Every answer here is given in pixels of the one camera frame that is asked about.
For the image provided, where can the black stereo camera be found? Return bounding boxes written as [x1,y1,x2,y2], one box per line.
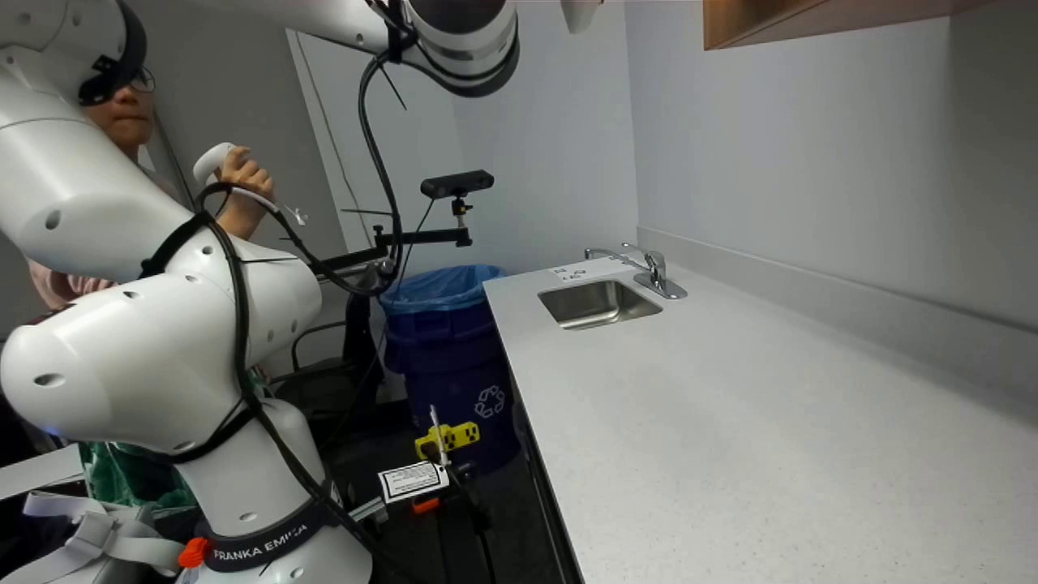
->
[420,168,496,201]

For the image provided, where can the wooden cupboard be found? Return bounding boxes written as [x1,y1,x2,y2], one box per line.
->
[700,0,1038,55]

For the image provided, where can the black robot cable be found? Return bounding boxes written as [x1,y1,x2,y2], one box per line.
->
[136,0,409,566]

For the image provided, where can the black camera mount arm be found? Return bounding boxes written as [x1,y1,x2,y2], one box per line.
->
[313,195,477,294]

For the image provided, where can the steel sink basin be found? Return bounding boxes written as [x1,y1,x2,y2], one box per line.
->
[535,275,664,333]

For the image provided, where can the white label tag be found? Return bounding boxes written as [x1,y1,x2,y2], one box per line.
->
[375,462,455,511]

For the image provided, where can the yellow clamp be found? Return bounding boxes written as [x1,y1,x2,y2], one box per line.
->
[411,404,483,471]

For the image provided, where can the blue recycling bin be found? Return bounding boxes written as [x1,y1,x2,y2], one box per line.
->
[376,262,524,480]

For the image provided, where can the grey strap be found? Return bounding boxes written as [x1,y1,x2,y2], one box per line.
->
[18,491,189,584]

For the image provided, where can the orange knob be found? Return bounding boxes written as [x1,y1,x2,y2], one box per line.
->
[177,535,211,570]

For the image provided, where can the white VR controller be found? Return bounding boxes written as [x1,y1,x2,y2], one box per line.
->
[192,139,240,187]

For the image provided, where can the black VR headset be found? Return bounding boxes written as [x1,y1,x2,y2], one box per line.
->
[76,4,150,112]

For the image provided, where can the person in pink shirt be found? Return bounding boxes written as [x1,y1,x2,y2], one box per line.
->
[26,9,278,515]

